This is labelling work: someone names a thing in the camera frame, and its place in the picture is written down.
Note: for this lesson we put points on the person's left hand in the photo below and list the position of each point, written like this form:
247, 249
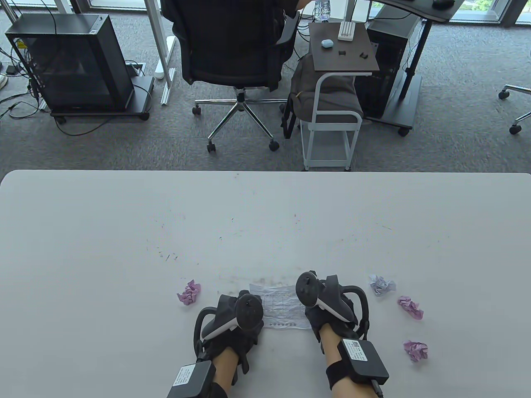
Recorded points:
249, 338

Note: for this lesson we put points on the person's right hand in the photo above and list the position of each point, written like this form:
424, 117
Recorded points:
317, 321

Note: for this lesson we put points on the grey hand controller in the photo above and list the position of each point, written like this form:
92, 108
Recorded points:
244, 311
327, 294

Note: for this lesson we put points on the white paper invoice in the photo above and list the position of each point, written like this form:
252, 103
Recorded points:
282, 304
381, 285

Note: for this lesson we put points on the pink paper invoice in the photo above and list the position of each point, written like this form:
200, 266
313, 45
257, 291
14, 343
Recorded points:
190, 292
416, 350
410, 307

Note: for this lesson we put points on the person's left forearm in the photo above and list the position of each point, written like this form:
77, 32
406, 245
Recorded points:
224, 369

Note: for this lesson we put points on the person's right forearm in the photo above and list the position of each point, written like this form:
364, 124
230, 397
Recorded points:
332, 344

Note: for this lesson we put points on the grey backpack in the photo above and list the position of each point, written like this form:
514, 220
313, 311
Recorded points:
303, 83

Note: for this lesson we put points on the white side table brown top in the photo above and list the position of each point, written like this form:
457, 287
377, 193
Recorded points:
327, 58

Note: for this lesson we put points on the black rolling platform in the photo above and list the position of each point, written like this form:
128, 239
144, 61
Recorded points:
143, 93

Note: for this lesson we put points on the light blue earbuds case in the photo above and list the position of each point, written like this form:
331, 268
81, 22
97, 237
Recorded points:
327, 43

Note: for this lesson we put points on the white slotted box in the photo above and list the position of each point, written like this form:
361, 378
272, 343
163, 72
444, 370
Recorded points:
346, 31

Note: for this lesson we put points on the black floor socket box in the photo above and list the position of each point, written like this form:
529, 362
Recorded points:
137, 68

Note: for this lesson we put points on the black office chair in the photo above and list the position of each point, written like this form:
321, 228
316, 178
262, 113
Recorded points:
232, 41

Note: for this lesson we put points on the silver chair base with casters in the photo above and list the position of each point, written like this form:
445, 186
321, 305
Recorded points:
518, 88

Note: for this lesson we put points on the clear plastic water bottle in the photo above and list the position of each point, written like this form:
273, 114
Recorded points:
322, 10

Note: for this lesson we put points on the white desk leg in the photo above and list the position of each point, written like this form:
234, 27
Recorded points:
159, 33

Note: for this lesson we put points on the black glass computer tower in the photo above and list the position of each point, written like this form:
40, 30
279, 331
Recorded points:
74, 62

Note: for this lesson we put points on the black standing desk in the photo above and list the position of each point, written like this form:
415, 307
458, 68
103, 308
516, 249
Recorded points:
415, 8

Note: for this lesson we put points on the black computer mouse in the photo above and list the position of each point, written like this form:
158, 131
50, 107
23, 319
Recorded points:
443, 3

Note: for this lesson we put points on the black power adapter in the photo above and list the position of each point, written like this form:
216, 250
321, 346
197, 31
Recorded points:
11, 69

